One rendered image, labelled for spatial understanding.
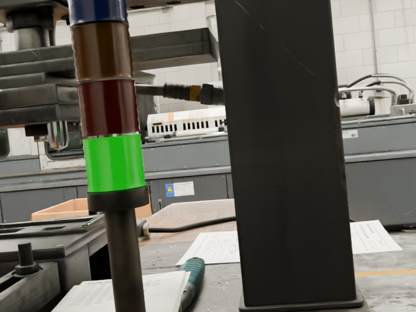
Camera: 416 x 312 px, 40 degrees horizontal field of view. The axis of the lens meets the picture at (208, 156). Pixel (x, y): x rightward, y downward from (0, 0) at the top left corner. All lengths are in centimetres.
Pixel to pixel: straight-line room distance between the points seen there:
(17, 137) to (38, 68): 515
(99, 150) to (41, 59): 28
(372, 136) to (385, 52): 221
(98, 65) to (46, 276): 23
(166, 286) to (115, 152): 18
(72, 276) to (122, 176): 23
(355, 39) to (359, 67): 33
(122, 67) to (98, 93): 2
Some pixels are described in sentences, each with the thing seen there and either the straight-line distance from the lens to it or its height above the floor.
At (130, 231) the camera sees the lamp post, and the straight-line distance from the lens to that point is 38.
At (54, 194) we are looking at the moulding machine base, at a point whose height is 59.
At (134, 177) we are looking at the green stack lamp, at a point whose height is 106.
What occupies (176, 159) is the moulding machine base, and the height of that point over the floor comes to 81.
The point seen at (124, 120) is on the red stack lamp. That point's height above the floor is 109.
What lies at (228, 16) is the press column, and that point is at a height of 119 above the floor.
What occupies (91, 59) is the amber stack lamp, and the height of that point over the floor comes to 113.
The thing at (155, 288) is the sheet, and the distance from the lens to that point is 51.
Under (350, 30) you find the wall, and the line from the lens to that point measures 711.
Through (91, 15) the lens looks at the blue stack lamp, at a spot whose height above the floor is 116.
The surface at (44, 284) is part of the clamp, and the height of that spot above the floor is 96.
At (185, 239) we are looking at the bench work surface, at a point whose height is 90.
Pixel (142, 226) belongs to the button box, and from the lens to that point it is 101.
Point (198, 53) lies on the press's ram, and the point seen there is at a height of 116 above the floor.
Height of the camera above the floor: 108
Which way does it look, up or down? 3 degrees down
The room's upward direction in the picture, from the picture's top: 6 degrees counter-clockwise
